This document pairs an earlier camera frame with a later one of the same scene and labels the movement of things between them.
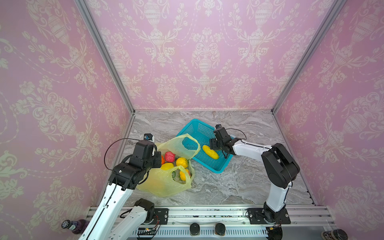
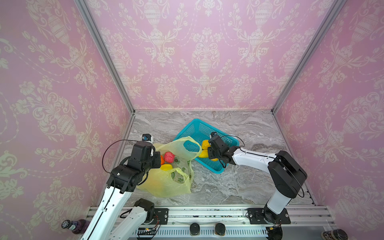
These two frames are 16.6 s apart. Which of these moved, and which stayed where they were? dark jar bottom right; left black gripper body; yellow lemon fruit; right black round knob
Moved: yellow lemon fruit
Stayed: left black gripper body; right black round knob; dark jar bottom right
